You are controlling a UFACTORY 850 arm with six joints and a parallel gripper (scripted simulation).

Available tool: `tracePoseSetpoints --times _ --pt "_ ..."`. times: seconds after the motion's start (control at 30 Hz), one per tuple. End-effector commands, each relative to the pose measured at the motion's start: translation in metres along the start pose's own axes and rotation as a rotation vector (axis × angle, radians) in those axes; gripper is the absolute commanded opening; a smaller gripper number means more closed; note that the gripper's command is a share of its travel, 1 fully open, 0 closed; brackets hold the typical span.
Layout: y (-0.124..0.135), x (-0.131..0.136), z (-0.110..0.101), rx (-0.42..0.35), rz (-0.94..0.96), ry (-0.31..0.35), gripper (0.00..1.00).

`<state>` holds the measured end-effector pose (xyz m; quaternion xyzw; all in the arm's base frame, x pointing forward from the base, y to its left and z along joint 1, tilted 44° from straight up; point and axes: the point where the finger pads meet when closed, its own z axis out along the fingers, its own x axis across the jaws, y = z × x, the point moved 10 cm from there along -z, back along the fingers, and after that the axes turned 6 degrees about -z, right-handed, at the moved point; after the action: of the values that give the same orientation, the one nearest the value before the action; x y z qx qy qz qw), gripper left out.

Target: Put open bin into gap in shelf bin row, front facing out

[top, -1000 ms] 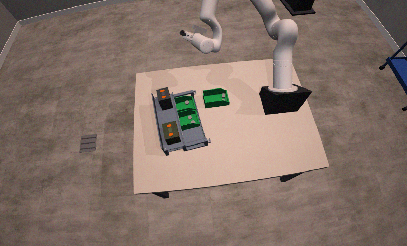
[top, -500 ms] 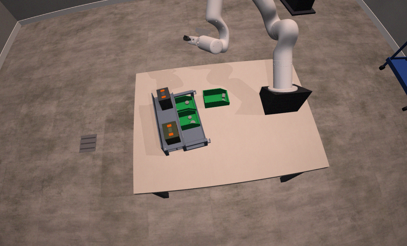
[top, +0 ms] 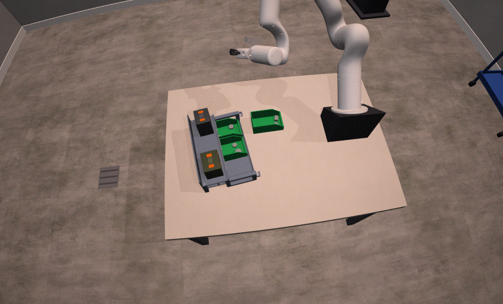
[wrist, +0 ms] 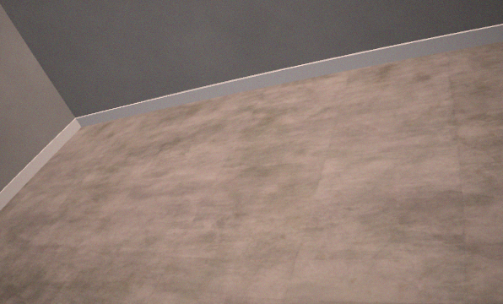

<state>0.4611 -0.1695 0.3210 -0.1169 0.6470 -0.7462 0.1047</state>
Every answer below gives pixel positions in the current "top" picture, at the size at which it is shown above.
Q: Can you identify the grey metal shelf rack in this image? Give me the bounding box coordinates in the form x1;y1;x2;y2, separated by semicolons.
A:
187;111;260;193

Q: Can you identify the green bin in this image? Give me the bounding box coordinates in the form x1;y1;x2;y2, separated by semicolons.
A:
251;109;284;134
216;118;242;138
220;136;247;161

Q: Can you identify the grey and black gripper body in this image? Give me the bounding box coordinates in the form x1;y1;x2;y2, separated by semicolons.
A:
236;48;250;59

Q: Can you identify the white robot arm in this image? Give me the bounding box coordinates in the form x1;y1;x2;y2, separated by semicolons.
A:
244;0;370;114

